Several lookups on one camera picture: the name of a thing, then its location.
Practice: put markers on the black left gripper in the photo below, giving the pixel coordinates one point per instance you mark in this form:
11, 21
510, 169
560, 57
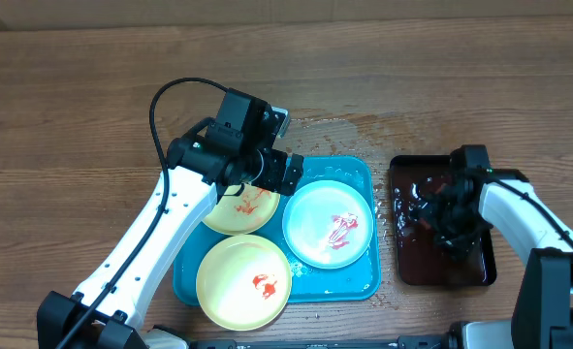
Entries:
272, 178

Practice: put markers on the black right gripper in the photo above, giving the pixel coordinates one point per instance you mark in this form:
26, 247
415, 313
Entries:
461, 244

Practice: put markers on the light blue plate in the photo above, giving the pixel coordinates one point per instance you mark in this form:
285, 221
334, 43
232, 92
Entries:
327, 224

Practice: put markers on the red black sponge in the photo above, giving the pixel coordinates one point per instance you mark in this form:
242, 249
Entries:
435, 208

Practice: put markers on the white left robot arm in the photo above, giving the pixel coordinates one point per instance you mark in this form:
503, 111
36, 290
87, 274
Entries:
107, 309

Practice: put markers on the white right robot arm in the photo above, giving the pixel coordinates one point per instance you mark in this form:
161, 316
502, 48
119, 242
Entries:
479, 198

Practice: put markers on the black water tray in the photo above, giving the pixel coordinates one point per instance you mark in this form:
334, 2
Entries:
422, 262

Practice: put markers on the yellow plate far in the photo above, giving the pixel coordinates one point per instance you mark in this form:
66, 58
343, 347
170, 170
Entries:
242, 212

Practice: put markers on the yellow plate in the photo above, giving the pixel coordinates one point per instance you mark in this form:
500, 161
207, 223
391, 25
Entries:
242, 212
243, 283

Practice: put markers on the yellow plate near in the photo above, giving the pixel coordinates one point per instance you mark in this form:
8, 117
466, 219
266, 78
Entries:
243, 283

